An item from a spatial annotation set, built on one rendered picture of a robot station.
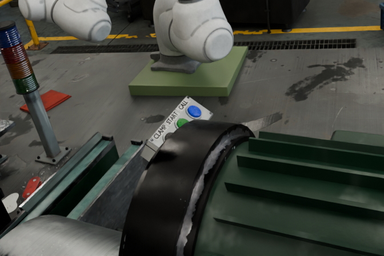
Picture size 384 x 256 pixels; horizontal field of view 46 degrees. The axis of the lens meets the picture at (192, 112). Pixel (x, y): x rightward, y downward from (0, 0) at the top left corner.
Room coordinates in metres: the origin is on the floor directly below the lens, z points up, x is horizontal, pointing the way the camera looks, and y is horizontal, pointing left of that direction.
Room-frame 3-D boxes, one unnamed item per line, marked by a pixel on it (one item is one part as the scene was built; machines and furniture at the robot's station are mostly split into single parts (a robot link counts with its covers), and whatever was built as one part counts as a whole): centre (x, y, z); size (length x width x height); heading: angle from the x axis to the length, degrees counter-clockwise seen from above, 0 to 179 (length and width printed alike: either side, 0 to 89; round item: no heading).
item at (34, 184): (0.97, 0.46, 0.81); 0.09 x 0.03 x 0.02; 175
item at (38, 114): (1.13, 0.43, 1.01); 0.08 x 0.08 x 0.42; 60
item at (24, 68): (1.13, 0.43, 1.10); 0.06 x 0.06 x 0.04
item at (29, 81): (1.13, 0.43, 1.05); 0.06 x 0.06 x 0.04
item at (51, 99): (1.49, 0.53, 0.80); 0.15 x 0.12 x 0.01; 137
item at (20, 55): (1.13, 0.43, 1.14); 0.06 x 0.06 x 0.04
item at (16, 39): (1.13, 0.43, 1.19); 0.06 x 0.06 x 0.04
